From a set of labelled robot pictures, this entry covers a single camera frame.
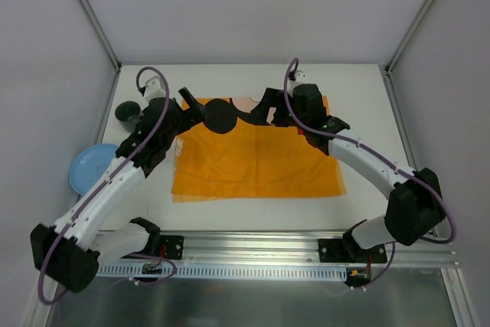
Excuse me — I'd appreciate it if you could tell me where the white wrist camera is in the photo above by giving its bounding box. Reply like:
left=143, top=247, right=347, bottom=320
left=289, top=70, right=307, bottom=83
left=142, top=77, right=166, bottom=103

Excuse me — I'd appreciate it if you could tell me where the white slotted cable duct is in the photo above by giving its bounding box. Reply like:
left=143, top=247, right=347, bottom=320
left=97, top=262, right=348, bottom=282

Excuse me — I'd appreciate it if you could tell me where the aluminium frame post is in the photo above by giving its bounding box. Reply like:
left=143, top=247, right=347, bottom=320
left=384, top=0, right=436, bottom=76
left=77, top=0, right=122, bottom=73

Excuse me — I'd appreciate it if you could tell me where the orange cartoon cloth placemat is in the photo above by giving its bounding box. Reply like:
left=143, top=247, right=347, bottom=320
left=171, top=97, right=346, bottom=202

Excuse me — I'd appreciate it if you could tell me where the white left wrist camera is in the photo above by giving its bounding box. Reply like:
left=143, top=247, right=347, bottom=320
left=142, top=77, right=166, bottom=103

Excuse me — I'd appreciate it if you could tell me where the left aluminium frame post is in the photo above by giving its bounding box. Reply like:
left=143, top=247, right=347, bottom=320
left=77, top=0, right=122, bottom=73

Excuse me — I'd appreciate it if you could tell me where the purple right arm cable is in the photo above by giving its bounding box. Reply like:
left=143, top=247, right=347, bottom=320
left=283, top=57, right=457, bottom=297

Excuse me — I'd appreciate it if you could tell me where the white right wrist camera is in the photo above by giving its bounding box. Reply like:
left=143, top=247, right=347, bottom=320
left=289, top=70, right=307, bottom=83

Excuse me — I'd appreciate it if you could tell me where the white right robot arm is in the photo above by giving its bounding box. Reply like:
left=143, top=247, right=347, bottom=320
left=250, top=83, right=446, bottom=263

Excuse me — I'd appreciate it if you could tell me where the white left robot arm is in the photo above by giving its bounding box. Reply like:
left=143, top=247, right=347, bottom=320
left=30, top=87, right=206, bottom=293

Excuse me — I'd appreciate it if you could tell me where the aluminium front rail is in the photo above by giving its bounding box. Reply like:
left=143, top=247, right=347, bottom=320
left=91, top=229, right=459, bottom=269

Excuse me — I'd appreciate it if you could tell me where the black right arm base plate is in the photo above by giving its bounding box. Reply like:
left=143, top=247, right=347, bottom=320
left=317, top=238, right=387, bottom=264

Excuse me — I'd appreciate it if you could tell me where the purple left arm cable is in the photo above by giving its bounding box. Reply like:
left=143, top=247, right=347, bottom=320
left=38, top=66, right=178, bottom=306

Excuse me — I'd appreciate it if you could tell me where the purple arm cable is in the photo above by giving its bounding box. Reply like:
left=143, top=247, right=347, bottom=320
left=38, top=66, right=178, bottom=306
left=283, top=57, right=457, bottom=297

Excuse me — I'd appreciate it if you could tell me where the dark green mug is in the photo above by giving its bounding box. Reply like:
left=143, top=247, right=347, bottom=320
left=114, top=101, right=142, bottom=132

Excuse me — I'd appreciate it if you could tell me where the right aluminium frame post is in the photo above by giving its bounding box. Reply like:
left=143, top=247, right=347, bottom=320
left=384, top=0, right=436, bottom=76

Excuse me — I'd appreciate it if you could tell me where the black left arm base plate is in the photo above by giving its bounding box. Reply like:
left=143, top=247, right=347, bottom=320
left=142, top=233, right=185, bottom=260

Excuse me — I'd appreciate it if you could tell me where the light blue plate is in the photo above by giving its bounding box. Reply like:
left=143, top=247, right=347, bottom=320
left=68, top=143, right=118, bottom=196

